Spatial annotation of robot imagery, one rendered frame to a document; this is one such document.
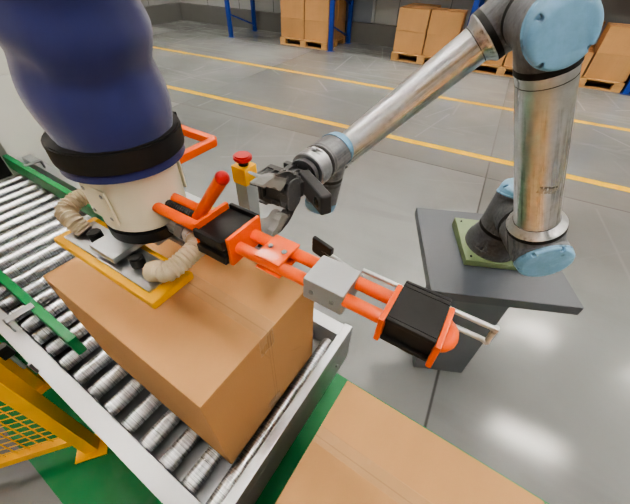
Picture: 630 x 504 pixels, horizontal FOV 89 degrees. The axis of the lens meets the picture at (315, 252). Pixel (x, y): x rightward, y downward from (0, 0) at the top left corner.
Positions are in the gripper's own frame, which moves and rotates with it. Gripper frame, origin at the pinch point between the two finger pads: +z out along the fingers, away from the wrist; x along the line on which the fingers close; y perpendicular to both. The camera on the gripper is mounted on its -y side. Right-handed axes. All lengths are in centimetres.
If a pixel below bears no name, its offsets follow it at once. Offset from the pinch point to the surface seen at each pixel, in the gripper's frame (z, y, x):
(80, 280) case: 20, 46, -27
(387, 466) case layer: 3, -41, -67
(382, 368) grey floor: -54, -25, -122
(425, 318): 6.3, -33.9, 2.1
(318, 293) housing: 8.5, -18.7, -0.5
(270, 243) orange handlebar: 5.2, -7.1, 1.5
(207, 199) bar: 6.5, 4.7, 6.5
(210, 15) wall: -763, 804, -103
